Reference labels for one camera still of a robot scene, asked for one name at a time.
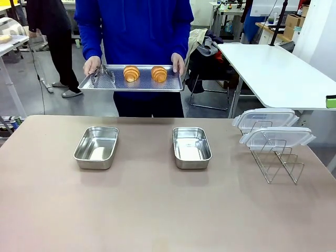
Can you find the clear plastic clip lid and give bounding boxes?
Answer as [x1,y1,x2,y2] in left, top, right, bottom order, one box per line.
[239,127,316,152]
[233,108,300,134]

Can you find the golden croissant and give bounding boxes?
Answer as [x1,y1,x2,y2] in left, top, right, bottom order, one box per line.
[123,65,141,82]
[151,65,168,83]

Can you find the metal baking tray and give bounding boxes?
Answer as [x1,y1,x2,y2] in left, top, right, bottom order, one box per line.
[77,64,185,92]

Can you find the metal tongs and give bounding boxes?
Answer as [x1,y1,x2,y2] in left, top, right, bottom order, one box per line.
[90,65,117,89]

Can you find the person's right forearm blue sleeve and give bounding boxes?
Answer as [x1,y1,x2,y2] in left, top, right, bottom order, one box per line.
[78,26,103,61]

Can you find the person's left forearm blue sleeve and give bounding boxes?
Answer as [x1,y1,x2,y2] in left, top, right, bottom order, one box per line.
[172,23,194,59]

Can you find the person's left hand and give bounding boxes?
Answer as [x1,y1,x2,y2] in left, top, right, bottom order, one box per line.
[171,52,186,74]

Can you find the person's right hand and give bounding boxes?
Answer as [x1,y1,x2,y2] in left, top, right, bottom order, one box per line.
[82,56,102,76]

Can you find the large white table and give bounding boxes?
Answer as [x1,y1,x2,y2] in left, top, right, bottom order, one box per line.
[217,43,336,119]

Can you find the small cardboard box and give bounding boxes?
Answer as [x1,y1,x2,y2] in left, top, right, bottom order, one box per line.
[283,25,296,40]

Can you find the large cardboard box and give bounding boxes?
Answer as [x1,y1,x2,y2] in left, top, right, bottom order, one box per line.
[284,14,307,29]

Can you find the black stand pole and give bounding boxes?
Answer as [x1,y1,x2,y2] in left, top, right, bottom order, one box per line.
[270,0,289,47]

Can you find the wooden top desk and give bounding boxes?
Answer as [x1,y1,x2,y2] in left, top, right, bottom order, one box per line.
[256,22,293,43]

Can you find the black metal chair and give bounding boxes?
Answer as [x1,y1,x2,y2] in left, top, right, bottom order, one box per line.
[186,51,238,111]

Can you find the grey garment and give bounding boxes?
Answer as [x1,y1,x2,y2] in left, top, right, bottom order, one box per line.
[198,30,224,56]

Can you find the rectangular steel container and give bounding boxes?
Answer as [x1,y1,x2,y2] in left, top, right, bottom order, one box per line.
[172,127,213,170]
[73,126,120,170]

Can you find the beige jacket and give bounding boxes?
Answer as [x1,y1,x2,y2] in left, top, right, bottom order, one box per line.
[188,28,209,55]

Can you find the person's body blue hoodie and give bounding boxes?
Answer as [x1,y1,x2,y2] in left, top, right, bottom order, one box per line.
[74,0,195,118]

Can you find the bystander in black clothes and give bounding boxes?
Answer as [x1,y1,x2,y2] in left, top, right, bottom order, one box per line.
[26,0,84,98]

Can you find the group of drink cans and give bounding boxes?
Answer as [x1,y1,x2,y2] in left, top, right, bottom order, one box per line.
[0,117,24,137]

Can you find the clear plastic dome cover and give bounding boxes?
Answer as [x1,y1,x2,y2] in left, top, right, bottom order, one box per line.
[0,17,28,36]

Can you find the metal wire lid rack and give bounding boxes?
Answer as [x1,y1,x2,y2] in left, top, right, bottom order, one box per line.
[245,121,305,185]

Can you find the black floor cable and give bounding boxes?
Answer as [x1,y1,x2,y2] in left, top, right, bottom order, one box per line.
[28,43,46,116]

